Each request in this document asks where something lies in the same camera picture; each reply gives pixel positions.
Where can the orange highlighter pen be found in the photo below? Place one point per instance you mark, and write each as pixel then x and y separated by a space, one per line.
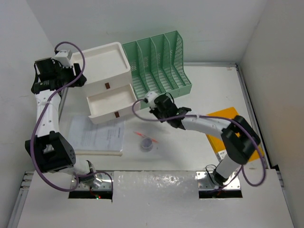
pixel 145 136

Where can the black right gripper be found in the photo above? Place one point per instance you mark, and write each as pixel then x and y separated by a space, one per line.
pixel 153 111

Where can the white front cover board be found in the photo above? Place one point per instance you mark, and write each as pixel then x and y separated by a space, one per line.
pixel 157 199

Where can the aluminium table edge rail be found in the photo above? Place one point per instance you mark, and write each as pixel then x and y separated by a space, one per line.
pixel 216 86

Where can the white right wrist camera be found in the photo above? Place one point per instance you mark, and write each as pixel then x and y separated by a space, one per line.
pixel 150 97

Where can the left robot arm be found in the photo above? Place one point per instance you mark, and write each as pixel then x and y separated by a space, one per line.
pixel 49 150

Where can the orange folder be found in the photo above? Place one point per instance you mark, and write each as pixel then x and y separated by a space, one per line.
pixel 238 140

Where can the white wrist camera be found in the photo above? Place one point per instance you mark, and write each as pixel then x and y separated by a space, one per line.
pixel 150 97
pixel 63 55

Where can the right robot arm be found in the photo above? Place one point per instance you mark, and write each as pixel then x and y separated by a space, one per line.
pixel 209 125

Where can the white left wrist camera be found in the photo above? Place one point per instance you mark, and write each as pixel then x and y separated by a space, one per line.
pixel 63 55

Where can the green mesh file rack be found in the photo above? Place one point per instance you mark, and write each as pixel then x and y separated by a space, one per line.
pixel 157 65

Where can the white drawer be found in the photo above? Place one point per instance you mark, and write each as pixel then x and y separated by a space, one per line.
pixel 112 104

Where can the white drawer organizer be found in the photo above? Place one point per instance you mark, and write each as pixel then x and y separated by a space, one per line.
pixel 106 68

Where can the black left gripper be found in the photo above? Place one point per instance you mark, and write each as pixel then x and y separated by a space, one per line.
pixel 59 68

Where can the clear mesh document pouch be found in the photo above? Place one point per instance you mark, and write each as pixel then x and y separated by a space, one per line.
pixel 96 139

